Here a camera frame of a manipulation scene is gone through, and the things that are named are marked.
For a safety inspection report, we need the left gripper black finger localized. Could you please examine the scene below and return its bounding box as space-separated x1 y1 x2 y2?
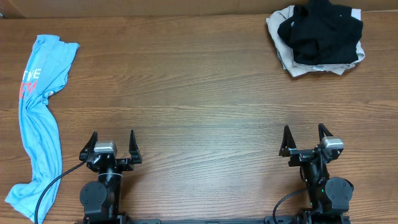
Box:
79 131 98 161
129 129 142 164

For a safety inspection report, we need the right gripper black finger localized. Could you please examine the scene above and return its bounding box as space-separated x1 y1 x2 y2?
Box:
279 125 297 157
318 123 333 140

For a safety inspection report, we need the light blue printed t-shirt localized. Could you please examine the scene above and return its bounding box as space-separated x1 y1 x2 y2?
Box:
5 34 79 223

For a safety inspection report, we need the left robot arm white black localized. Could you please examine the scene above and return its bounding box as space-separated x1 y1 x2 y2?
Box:
79 131 142 223

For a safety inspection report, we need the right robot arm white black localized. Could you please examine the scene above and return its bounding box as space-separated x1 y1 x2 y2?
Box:
272 123 354 224

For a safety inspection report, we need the black folded garment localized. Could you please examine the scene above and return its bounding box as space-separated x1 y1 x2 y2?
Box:
277 0 363 65

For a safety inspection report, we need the beige folded garment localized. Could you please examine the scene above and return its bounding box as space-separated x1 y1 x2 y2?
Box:
266 5 365 77

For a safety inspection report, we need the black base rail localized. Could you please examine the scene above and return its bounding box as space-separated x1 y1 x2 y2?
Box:
74 215 352 224

